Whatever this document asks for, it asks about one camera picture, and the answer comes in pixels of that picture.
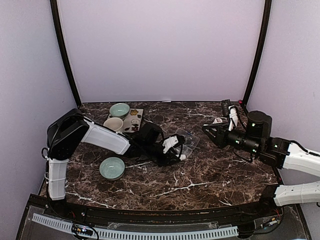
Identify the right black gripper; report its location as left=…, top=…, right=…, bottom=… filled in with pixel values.
left=203, top=121, right=262, bottom=156

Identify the white bottle cap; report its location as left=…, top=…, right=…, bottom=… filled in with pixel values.
left=213, top=117, right=223, bottom=124

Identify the clear plastic pill organizer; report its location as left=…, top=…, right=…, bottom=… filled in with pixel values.
left=175, top=128, right=200, bottom=160

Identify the small white vial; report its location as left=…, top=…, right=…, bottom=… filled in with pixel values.
left=177, top=154, right=187, bottom=161

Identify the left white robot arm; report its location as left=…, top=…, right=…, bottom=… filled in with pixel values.
left=41, top=108, right=186, bottom=218

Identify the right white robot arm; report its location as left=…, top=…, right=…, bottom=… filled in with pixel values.
left=202, top=120, right=320, bottom=217

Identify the square floral plate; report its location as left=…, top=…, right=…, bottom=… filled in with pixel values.
left=107, top=108, right=144, bottom=133

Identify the white ceramic mug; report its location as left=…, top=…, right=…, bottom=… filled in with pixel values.
left=103, top=117, right=124, bottom=133

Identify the celadon bowl on plate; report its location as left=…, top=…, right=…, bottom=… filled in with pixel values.
left=109, top=103, right=130, bottom=119

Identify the celadon bowl front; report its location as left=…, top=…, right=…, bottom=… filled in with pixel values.
left=99, top=157, right=126, bottom=181

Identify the black front rail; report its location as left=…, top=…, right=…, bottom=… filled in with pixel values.
left=27, top=194, right=286, bottom=225

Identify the white slotted cable duct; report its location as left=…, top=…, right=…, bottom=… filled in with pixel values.
left=31, top=213, right=239, bottom=240

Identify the right black frame post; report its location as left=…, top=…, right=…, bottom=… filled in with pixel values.
left=242, top=0, right=272, bottom=108

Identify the black frame post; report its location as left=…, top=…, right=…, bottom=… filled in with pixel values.
left=49, top=0, right=82, bottom=108
left=242, top=0, right=272, bottom=108

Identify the left black frame post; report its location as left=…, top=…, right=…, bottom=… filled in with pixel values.
left=49, top=0, right=82, bottom=108

